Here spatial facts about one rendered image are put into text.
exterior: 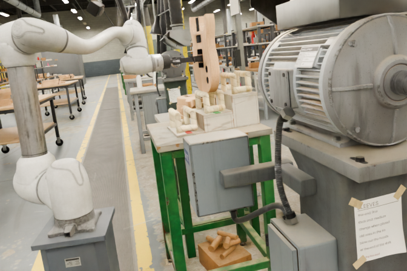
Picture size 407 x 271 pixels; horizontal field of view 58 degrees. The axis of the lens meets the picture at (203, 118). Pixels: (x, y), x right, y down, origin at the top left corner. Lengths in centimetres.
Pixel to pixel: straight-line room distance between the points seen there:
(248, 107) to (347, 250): 123
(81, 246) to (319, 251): 98
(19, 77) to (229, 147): 99
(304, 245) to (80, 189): 96
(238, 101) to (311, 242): 119
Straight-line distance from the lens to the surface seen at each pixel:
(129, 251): 283
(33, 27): 152
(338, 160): 74
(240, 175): 94
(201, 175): 95
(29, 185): 169
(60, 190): 154
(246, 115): 195
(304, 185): 87
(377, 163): 72
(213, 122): 190
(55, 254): 160
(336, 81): 72
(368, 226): 86
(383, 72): 74
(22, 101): 166
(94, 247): 156
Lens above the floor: 135
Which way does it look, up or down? 10 degrees down
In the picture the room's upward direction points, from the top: 6 degrees counter-clockwise
